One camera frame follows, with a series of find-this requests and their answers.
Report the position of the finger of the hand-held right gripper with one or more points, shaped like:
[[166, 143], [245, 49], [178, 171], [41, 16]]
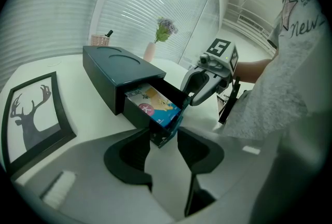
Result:
[[185, 80], [205, 94]]

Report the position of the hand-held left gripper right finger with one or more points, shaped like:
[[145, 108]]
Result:
[[233, 173]]

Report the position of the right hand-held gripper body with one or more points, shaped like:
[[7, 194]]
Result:
[[220, 48]]

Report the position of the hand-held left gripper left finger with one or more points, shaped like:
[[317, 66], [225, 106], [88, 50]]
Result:
[[90, 166]]

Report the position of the blue and white cardboard box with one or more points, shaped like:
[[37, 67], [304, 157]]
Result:
[[155, 106]]

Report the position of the dark teal tissue box holder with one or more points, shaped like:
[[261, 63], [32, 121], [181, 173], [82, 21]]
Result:
[[114, 67]]

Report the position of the person's right forearm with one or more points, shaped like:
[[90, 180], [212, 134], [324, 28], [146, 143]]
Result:
[[254, 70]]

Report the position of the white air vent grille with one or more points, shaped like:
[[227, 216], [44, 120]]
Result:
[[255, 24]]

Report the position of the pale pink vase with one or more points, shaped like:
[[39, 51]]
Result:
[[149, 53]]

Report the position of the person's grey printed t-shirt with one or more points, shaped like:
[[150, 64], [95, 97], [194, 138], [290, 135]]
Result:
[[285, 75]]

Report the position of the black framed deer picture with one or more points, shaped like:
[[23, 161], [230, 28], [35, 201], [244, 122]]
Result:
[[31, 124]]

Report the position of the black pen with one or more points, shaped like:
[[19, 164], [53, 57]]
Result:
[[109, 33]]

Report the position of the pink pen basket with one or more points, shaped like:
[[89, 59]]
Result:
[[99, 40]]

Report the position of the small grey gripper camera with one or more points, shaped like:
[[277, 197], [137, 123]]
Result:
[[205, 58]]

